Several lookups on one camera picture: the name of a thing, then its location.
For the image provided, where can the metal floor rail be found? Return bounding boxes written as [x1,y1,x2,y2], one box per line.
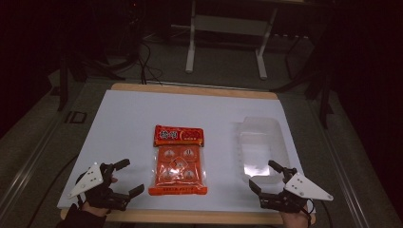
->
[0,115,66,219]
[308,101,364,228]

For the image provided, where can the black metal stand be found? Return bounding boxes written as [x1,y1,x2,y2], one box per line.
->
[56,51,127,112]
[271,32,335,130]

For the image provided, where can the bundle of black cables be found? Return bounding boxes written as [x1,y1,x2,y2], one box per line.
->
[126,37,164,86]

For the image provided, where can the person's left hand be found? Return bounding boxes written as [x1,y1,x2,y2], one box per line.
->
[81,176,119,219]

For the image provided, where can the black cable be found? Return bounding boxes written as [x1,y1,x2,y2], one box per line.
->
[28,154,80,228]
[303,198,333,228]

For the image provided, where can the white metal stand frame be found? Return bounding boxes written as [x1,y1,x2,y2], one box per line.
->
[170,0,280,81]

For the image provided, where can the white table sheet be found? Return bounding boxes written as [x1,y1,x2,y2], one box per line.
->
[56,89,317,214]

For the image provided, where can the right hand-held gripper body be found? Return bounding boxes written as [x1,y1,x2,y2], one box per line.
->
[258,166,335,214]

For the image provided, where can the orange snack packet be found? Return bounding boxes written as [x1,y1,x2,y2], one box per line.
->
[147,124,209,197]

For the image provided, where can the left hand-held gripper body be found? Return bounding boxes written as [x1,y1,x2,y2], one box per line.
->
[66,161,131,212]

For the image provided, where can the person's right hand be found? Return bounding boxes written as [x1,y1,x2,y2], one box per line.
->
[279,207,314,228]

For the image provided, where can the black rectangular bracket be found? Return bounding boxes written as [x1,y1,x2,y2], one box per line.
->
[64,110,88,124]

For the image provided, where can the clear plastic container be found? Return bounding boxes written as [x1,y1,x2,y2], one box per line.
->
[235,115,292,187]

